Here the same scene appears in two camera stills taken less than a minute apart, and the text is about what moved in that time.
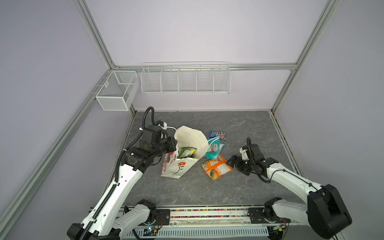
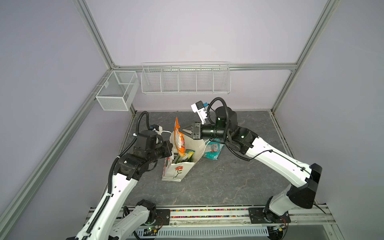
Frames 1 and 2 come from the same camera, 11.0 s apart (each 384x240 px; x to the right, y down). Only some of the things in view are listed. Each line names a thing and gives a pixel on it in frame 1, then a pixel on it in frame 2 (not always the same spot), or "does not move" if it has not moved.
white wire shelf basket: (189, 77) does not move
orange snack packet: (215, 168) to (179, 139)
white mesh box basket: (118, 92) does not move
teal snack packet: (213, 149) does not move
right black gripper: (240, 163) to (196, 130)
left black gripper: (171, 145) does not move
